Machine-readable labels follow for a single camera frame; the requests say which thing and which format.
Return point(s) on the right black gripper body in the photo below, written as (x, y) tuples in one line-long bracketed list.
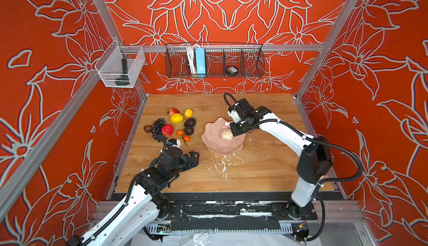
[(239, 128)]

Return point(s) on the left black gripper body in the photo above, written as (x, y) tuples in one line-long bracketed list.
[(184, 163)]

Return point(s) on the beige garlic-like fruit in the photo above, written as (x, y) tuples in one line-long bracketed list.
[(227, 134)]

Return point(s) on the red wrinkled strawberry fruit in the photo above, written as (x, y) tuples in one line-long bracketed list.
[(167, 130)]

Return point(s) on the pink scalloped fruit bowl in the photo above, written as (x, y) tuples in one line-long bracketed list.
[(219, 138)]

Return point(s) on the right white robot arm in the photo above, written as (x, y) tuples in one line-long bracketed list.
[(314, 154)]

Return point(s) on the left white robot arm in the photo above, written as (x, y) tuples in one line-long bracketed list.
[(143, 203)]

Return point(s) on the black grape bunch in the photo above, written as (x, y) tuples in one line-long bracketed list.
[(157, 128)]

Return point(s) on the brown kiwi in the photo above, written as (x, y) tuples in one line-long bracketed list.
[(148, 128)]

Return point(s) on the dark avocado upper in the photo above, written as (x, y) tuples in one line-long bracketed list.
[(190, 122)]

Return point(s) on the large yellow lemon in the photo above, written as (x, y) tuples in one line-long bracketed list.
[(176, 118)]

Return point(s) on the black round puck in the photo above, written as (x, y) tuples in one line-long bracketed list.
[(232, 71)]

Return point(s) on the small yellow lemon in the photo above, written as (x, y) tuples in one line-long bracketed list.
[(188, 113)]

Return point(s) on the light blue box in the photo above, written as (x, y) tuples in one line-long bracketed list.
[(200, 61)]

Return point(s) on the dark green brush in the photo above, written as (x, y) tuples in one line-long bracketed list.
[(123, 80)]

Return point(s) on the clear plastic bin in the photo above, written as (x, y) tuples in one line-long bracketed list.
[(109, 66)]

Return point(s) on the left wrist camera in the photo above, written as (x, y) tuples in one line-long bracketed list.
[(173, 143)]

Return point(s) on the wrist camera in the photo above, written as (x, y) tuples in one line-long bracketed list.
[(234, 115), (173, 143)]

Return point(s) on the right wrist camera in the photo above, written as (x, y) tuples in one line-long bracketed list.
[(234, 115)]

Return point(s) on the black wire basket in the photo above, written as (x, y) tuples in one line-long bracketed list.
[(180, 60)]

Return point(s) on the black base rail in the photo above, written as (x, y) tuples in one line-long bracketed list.
[(232, 211)]

